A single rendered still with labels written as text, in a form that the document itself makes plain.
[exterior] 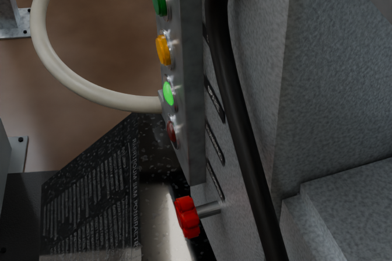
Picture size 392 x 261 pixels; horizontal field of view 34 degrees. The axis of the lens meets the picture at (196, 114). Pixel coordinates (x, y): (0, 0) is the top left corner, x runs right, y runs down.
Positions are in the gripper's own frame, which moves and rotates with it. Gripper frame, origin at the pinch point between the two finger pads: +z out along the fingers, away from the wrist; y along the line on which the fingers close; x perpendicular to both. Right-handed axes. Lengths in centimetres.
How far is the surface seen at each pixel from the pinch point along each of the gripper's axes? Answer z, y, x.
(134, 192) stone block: 1, 57, -5
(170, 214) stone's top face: -1, 63, 1
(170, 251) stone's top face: -2, 70, 1
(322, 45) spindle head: -73, 91, 10
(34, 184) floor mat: 89, 2, -45
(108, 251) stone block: 5, 66, -10
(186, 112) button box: -55, 81, 3
